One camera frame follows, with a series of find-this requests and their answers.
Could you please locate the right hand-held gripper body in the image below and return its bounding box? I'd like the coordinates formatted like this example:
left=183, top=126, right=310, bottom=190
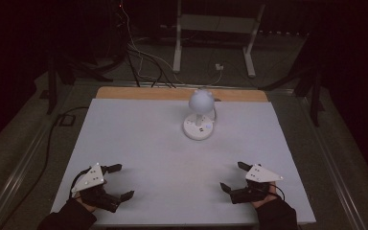
left=229, top=163, right=285, bottom=205

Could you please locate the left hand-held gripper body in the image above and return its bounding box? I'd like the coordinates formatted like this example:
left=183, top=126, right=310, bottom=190
left=71, top=162, right=123, bottom=214

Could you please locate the person's right hand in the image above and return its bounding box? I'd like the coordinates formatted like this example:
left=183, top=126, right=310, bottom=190
left=250, top=181, right=281, bottom=210

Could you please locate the person's left hand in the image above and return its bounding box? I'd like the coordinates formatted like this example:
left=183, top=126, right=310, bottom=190
left=76, top=191, right=99, bottom=214

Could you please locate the white table cover sheet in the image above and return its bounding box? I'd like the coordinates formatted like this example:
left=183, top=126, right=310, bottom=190
left=50, top=98, right=317, bottom=226

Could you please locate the black floor box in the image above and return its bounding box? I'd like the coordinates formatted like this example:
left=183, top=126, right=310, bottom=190
left=57, top=113, right=77, bottom=127

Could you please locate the white round table lamp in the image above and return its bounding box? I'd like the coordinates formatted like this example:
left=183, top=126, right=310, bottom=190
left=182, top=88, right=217, bottom=142

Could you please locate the black metal stand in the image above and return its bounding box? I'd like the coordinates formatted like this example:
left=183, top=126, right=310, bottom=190
left=44, top=54, right=126, bottom=116
left=258, top=34, right=326, bottom=127

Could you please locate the power strip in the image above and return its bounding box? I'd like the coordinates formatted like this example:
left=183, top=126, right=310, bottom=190
left=258, top=30, right=311, bottom=37

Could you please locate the white metal stand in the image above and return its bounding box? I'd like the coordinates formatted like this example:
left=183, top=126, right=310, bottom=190
left=172, top=0, right=266, bottom=79

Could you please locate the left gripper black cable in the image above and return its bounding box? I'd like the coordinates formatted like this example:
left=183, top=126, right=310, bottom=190
left=68, top=167, right=92, bottom=199

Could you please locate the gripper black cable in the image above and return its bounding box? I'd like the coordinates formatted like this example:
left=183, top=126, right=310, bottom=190
left=68, top=167, right=92, bottom=199
left=266, top=182, right=286, bottom=200

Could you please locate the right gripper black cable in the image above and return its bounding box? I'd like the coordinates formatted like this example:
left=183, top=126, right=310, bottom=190
left=266, top=182, right=286, bottom=200

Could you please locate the black floor cable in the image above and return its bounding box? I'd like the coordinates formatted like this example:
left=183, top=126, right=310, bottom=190
left=0, top=105, right=90, bottom=230

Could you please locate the metal floor rail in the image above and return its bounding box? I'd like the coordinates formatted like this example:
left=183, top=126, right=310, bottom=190
left=0, top=80, right=78, bottom=230
left=295, top=92, right=368, bottom=230

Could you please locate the black cable bundle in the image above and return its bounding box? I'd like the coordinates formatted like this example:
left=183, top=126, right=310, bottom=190
left=125, top=44, right=177, bottom=89

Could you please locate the long white cable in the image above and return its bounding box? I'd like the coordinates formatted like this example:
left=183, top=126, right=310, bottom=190
left=120, top=1, right=186, bottom=84

